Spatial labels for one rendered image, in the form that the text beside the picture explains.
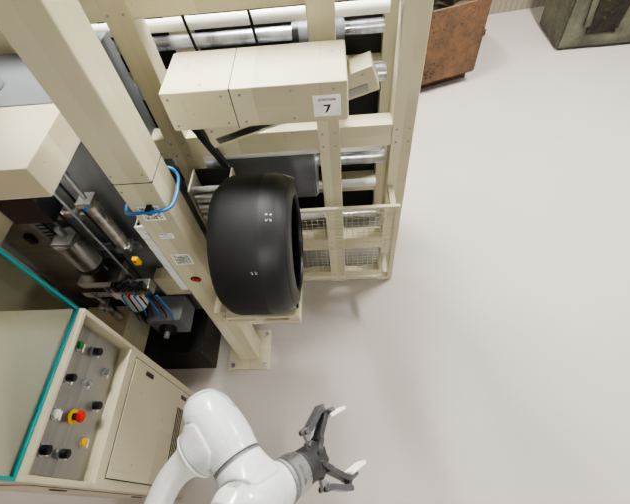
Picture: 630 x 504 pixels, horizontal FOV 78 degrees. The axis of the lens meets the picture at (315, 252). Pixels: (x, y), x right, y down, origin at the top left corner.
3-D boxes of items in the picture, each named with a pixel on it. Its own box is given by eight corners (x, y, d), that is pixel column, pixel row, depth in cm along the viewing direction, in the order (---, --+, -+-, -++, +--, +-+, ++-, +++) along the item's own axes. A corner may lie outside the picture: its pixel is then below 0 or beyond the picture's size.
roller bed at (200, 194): (207, 230, 207) (187, 191, 182) (211, 208, 215) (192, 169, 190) (243, 228, 205) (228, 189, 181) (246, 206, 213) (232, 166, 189)
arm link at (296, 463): (287, 456, 78) (306, 444, 83) (259, 463, 83) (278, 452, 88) (303, 505, 76) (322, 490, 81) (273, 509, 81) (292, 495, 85)
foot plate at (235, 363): (228, 370, 256) (227, 369, 254) (233, 331, 271) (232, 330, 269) (269, 369, 254) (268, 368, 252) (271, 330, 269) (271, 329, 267)
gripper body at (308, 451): (317, 489, 81) (342, 470, 88) (303, 447, 83) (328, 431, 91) (293, 494, 85) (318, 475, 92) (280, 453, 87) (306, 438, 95)
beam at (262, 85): (174, 133, 137) (156, 95, 125) (187, 89, 152) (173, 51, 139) (348, 121, 133) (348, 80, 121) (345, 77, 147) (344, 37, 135)
